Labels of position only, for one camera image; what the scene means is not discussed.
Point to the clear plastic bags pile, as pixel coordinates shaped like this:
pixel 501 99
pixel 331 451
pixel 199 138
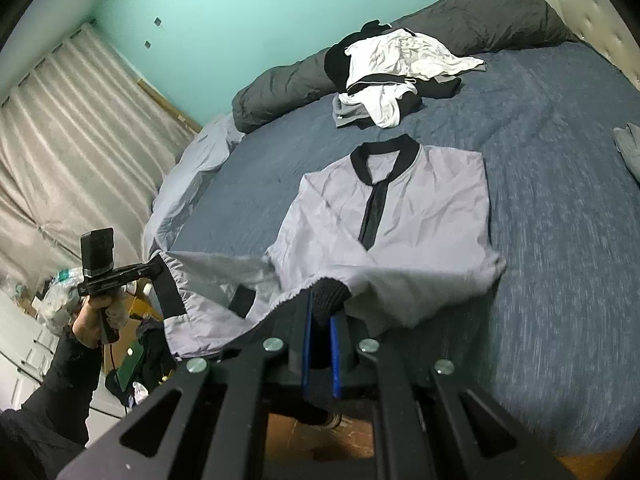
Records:
pixel 60 295

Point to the white black-trimmed garment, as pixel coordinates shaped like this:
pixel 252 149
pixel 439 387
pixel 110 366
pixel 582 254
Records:
pixel 385 105

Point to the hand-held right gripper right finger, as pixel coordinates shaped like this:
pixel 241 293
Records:
pixel 334 355

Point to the beige striped curtain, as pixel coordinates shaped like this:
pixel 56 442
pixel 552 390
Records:
pixel 75 135

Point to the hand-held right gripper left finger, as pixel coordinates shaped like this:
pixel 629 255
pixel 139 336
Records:
pixel 307 340

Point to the blue-grey bed sheet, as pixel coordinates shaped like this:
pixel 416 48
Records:
pixel 550 210

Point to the lilac jacket with black trim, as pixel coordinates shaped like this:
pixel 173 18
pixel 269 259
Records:
pixel 425 210

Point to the dark grey rolled duvet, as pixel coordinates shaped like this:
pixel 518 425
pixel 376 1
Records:
pixel 280 90

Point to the white cabinet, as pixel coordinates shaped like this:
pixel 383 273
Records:
pixel 20 355

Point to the black garment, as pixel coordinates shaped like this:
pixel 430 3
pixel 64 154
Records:
pixel 335 60
pixel 440 89

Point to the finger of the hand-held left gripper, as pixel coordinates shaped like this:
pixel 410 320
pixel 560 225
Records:
pixel 150 270

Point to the grey garment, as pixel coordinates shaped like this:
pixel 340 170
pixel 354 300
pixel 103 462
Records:
pixel 350 112

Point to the grey folded clothing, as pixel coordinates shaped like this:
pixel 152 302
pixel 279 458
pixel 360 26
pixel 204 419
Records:
pixel 630 145

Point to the person's left hand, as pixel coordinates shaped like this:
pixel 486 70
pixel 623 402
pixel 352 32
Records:
pixel 87 325

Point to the green box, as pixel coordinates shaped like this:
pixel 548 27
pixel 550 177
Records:
pixel 132 357

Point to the person's left forearm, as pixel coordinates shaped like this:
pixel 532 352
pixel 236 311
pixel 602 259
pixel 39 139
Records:
pixel 60 390

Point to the dark cloth heap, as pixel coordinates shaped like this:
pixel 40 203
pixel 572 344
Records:
pixel 155 355

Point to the wooden window frame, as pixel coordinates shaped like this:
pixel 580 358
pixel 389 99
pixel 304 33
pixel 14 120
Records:
pixel 170 105

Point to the white crumpled shirt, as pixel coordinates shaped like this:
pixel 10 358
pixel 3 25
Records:
pixel 410 55

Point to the cream tufted headboard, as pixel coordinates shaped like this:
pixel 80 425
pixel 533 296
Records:
pixel 595 10

